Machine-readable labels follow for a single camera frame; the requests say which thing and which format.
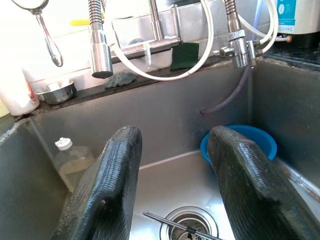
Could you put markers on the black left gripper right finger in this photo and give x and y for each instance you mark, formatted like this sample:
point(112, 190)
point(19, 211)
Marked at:
point(250, 190)

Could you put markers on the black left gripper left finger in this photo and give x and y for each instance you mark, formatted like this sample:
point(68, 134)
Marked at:
point(107, 190)

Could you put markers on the steel chopstick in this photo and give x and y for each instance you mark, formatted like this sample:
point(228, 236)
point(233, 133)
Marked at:
point(162, 221)
point(165, 219)

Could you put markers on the clear soap bottle white cap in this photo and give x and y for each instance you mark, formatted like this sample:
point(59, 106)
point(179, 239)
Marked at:
point(72, 162)

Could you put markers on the blue plastic bowl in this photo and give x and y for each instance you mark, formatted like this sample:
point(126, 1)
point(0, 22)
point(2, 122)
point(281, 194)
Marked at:
point(265, 145)

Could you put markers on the steel sink drain strainer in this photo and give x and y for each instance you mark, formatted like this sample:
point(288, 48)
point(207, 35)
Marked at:
point(198, 220)

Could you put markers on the stainless steel sink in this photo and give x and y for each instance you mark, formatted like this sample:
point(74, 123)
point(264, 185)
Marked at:
point(162, 112)

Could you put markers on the small steel bowl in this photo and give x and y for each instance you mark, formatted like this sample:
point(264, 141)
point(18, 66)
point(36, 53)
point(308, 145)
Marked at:
point(57, 96)

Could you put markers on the grey-green scourer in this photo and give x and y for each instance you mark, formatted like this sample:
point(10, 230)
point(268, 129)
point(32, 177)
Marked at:
point(120, 80)

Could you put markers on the white bottle red cap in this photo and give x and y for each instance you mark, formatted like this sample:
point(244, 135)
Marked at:
point(17, 95)

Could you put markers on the chrome spring gooseneck tap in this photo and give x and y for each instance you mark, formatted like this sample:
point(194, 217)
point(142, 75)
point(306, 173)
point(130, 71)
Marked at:
point(240, 50)

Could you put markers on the green scrub pad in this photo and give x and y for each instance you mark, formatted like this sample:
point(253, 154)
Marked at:
point(185, 56)

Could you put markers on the steel round skimmer ladle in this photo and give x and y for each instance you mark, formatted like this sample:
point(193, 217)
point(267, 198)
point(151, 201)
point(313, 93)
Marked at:
point(50, 42)

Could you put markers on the orange-yellow plastic utensil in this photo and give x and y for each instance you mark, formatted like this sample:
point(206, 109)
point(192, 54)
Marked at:
point(80, 22)

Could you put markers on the chrome upright mixer tap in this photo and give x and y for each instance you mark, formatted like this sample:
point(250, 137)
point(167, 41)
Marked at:
point(156, 22)

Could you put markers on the white water filter blue label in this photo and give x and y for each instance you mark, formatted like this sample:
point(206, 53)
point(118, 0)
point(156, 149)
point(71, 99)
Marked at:
point(295, 15)

